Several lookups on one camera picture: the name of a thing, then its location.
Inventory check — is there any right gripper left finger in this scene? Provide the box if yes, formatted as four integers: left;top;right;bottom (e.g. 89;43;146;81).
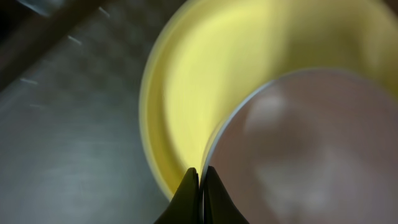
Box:
154;167;200;224

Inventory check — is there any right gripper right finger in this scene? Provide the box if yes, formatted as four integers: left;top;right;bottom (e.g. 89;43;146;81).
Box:
203;166;249;224

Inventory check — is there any pink bowl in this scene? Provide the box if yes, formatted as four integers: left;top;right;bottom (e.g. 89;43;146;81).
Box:
208;69;397;223

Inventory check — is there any yellow plate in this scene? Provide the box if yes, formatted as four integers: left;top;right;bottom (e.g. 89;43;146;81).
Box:
139;0;397;198

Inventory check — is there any brown plastic serving tray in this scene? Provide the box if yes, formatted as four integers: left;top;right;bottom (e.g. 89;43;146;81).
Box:
1;0;182;223

